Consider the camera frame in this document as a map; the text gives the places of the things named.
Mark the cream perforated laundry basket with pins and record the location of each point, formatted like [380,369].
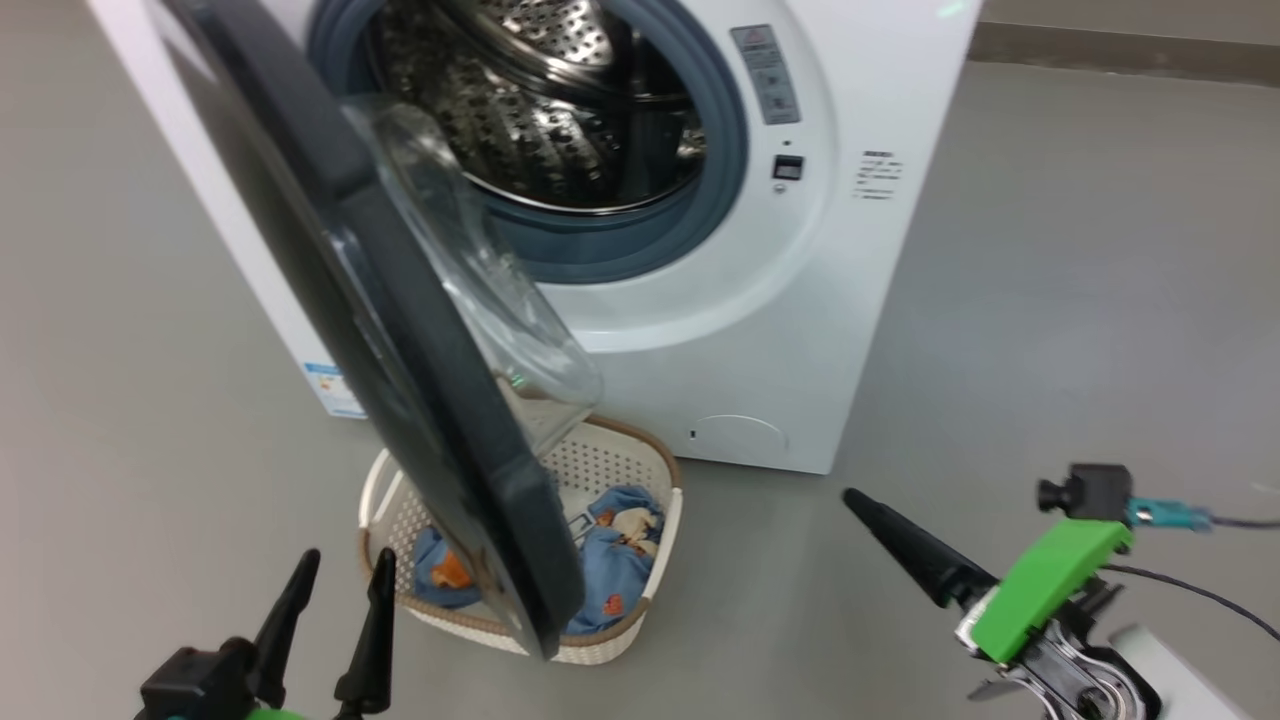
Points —
[600,465]

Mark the small printed text label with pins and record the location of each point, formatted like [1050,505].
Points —
[878,176]

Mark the white front-load washing machine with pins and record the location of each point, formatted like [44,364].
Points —
[800,330]

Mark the round white filter cover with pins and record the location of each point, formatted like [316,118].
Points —
[740,440]

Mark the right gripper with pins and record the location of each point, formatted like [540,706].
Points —
[1050,590]

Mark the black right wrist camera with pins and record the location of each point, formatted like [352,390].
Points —
[1095,492]

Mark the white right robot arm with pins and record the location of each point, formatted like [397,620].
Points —
[1190,690]

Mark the blue energy label sticker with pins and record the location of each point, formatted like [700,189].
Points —
[330,390]

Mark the black door latch slot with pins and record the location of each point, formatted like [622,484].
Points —
[788,167]

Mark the grey warning sticker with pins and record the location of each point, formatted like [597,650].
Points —
[765,75]

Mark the grey rubber door gasket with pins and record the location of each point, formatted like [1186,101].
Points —
[600,255]

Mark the dark grey glass washer door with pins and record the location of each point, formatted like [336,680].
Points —
[470,450]

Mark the blue cartoon print garment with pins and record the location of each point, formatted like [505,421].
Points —
[610,570]
[435,570]

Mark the perforated steel washer drum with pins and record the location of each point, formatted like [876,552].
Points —
[520,130]

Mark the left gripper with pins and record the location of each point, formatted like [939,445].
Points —
[200,690]

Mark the dark skirting board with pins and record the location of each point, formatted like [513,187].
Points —
[1150,55]

